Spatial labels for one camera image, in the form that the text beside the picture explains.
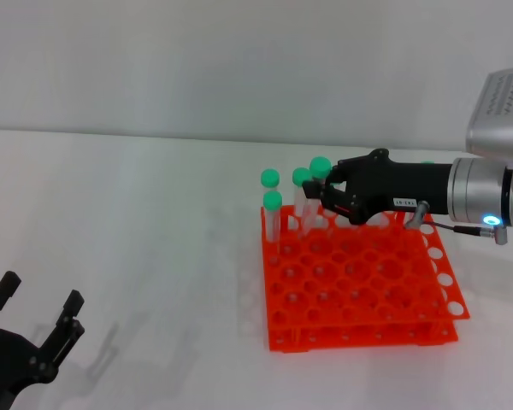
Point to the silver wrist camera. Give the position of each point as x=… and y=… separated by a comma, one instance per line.
x=496, y=128

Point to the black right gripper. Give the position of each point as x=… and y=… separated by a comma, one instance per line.
x=410, y=183

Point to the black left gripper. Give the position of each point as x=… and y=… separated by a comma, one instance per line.
x=4, y=363

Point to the orange plastic test tube rack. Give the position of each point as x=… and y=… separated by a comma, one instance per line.
x=359, y=337

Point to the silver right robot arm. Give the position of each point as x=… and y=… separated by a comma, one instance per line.
x=474, y=192

